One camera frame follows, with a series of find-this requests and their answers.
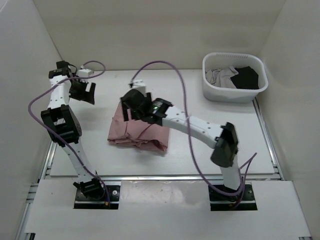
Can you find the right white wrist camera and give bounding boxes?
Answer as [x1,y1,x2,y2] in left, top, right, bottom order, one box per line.
[129,79,146,96]

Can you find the white laundry basket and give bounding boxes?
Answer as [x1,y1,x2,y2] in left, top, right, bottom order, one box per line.
[202,52,269,103]

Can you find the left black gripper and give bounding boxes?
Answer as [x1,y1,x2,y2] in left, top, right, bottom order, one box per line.
[69,78,97,106]

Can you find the grey garment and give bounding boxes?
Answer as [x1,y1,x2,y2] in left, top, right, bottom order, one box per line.
[205,66,239,89]

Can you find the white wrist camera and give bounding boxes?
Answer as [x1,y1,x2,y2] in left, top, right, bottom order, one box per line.
[129,79,146,96]
[76,68,94,78]

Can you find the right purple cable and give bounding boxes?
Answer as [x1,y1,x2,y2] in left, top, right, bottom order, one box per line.
[129,60,258,198]

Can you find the pink trousers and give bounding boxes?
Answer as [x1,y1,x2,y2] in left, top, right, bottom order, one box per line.
[107,104,170,153]

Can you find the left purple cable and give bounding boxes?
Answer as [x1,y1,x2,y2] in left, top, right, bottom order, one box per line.
[27,60,112,207]

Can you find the purple cable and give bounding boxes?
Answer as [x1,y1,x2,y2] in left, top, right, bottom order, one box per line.
[27,60,112,207]
[129,60,258,198]

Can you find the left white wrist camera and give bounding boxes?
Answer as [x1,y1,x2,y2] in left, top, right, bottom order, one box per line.
[76,68,94,78]

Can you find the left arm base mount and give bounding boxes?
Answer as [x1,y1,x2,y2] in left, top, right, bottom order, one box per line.
[73,184,121,210]

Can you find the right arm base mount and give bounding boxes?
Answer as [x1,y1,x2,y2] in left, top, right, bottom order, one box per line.
[208,184,258,212]

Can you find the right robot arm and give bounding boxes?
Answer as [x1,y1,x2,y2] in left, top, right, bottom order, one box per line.
[120,89,243,200]

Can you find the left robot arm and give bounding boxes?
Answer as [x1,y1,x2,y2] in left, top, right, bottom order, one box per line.
[40,60,109,202]

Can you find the black garment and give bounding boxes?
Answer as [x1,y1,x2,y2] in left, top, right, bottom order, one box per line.
[230,66,259,90]

